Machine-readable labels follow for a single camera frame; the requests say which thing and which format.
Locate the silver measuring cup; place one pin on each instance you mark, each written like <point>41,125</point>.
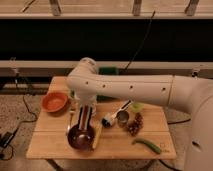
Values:
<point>122,118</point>

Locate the green plastic tray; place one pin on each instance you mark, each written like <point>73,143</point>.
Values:
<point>106,71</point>

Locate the bunch of red grapes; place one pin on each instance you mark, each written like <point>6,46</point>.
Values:
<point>135,126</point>

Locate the black power adapter left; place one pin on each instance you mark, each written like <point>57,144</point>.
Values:
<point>6,139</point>

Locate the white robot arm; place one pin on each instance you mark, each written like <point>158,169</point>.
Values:
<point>187,94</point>

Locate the orange bowl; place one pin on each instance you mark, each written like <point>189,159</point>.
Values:
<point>54,101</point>

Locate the black handled scoop tool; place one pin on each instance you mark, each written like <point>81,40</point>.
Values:
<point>109,119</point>

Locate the green apple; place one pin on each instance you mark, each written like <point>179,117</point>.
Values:
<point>136,107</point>

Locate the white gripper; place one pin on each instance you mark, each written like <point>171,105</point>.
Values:
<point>86,99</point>

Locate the purple bowl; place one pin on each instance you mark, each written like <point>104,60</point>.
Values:
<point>80,139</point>

